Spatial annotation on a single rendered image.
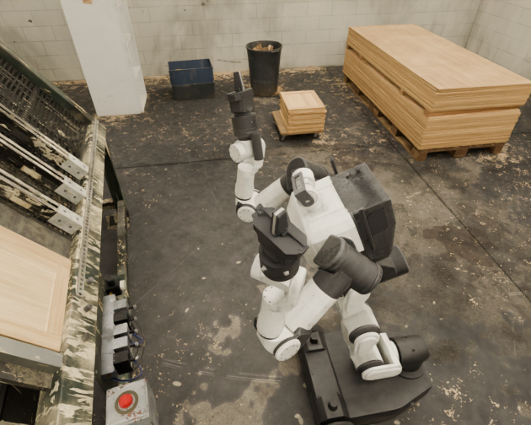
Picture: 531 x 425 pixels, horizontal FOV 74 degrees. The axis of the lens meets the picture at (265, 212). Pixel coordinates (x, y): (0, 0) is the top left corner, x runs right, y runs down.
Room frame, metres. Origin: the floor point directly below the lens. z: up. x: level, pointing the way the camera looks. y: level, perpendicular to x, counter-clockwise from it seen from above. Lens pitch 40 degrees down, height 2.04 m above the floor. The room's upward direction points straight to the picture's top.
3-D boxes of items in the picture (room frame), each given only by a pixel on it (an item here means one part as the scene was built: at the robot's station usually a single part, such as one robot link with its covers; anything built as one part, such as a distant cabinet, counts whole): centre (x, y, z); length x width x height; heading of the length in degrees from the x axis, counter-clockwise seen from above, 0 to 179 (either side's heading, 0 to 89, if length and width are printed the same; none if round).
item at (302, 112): (3.98, -0.38, 0.20); 0.61 x 0.53 x 0.40; 9
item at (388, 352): (0.92, -0.57, 0.28); 0.21 x 0.20 x 0.13; 99
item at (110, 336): (0.84, 0.61, 0.69); 0.50 x 0.14 x 0.24; 18
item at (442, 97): (4.55, -1.91, 0.39); 2.46 x 1.05 x 0.78; 9
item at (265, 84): (5.23, 0.02, 0.33); 0.52 x 0.51 x 0.65; 9
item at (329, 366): (0.92, -0.54, 0.19); 0.64 x 0.52 x 0.33; 99
